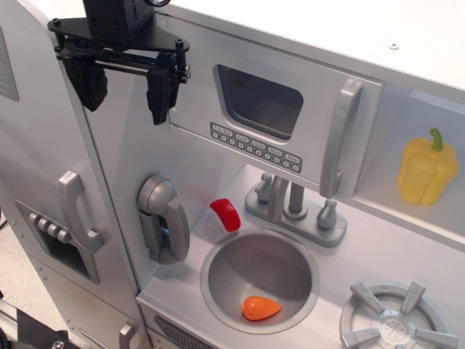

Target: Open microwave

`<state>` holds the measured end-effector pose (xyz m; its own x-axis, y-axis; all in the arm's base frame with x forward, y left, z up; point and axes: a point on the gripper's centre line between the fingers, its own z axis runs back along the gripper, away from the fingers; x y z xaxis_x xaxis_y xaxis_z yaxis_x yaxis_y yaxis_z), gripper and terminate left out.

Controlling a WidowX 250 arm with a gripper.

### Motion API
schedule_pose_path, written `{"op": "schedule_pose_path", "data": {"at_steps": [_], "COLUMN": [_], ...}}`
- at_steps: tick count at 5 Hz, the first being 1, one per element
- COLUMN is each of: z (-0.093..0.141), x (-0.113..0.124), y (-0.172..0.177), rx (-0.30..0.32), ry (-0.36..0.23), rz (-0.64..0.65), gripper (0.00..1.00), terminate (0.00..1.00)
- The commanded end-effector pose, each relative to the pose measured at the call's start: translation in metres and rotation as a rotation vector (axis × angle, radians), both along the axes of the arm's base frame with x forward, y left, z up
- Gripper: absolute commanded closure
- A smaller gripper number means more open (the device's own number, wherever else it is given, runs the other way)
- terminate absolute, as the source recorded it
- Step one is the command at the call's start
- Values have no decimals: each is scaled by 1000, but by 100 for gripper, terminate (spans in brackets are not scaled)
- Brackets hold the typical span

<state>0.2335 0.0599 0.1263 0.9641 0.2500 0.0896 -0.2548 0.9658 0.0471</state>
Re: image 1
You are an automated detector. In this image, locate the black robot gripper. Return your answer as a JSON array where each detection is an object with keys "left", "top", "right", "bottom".
[{"left": 47, "top": 0, "right": 190, "bottom": 125}]

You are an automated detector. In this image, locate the grey toy microwave door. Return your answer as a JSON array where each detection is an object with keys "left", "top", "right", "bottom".
[{"left": 156, "top": 14, "right": 384, "bottom": 196}]

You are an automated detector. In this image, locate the grey toy fridge door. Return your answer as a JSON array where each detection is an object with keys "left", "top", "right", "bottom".
[{"left": 1, "top": 1, "right": 152, "bottom": 348}]

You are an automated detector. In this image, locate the grey toy telephone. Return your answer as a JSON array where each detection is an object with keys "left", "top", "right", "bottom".
[{"left": 137, "top": 174, "right": 190, "bottom": 265}]

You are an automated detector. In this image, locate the red toy pepper slice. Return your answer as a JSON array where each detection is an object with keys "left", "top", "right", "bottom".
[{"left": 209, "top": 198, "right": 241, "bottom": 233}]

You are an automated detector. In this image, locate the grey toy ice dispenser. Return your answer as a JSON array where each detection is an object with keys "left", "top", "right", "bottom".
[{"left": 15, "top": 201, "right": 100, "bottom": 284}]

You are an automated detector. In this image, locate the grey toy faucet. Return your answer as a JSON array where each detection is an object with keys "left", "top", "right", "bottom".
[{"left": 245, "top": 172, "right": 347, "bottom": 248}]

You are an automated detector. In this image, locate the round grey toy sink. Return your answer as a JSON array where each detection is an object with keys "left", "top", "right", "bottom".
[{"left": 200, "top": 228, "right": 320, "bottom": 334}]

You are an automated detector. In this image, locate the grey toy oven vent panel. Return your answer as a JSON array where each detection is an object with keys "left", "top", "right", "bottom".
[{"left": 154, "top": 316, "right": 213, "bottom": 349}]

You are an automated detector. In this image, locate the orange toy carrot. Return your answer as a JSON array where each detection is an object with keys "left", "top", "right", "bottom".
[{"left": 240, "top": 296, "right": 282, "bottom": 321}]

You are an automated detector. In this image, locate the black base with screw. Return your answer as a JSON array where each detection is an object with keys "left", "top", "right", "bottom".
[{"left": 1, "top": 293, "right": 78, "bottom": 348}]

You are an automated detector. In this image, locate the yellow toy bell pepper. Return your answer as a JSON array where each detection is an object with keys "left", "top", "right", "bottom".
[{"left": 397, "top": 128, "right": 460, "bottom": 205}]

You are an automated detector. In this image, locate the grey toy stove burner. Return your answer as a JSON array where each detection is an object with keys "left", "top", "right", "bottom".
[{"left": 339, "top": 281, "right": 458, "bottom": 348}]

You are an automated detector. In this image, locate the grey fridge door handle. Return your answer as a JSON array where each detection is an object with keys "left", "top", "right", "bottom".
[{"left": 58, "top": 169, "right": 106, "bottom": 254}]

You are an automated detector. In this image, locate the grey lower door handle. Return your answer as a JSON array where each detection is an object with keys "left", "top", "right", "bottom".
[{"left": 118, "top": 323, "right": 144, "bottom": 349}]

